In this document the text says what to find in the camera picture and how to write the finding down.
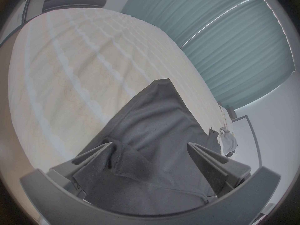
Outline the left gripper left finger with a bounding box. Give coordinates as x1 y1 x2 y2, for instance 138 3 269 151
70 142 115 198

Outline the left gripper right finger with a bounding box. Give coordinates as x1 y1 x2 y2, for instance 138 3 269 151
187 142 231 198

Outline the black T-shirt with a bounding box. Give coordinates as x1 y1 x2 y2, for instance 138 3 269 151
70 78 223 216

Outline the pile of clothes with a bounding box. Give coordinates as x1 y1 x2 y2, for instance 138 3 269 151
219 127 238 158

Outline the bed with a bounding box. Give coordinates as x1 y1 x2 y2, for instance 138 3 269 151
8 8 261 173

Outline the white printed pillow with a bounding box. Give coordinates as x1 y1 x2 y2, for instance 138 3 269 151
219 105 234 135

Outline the grey bedside table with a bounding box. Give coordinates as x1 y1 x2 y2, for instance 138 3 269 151
217 100 238 119

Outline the blue-green curtain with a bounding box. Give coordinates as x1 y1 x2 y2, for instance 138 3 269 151
121 0 258 49
180 0 295 110

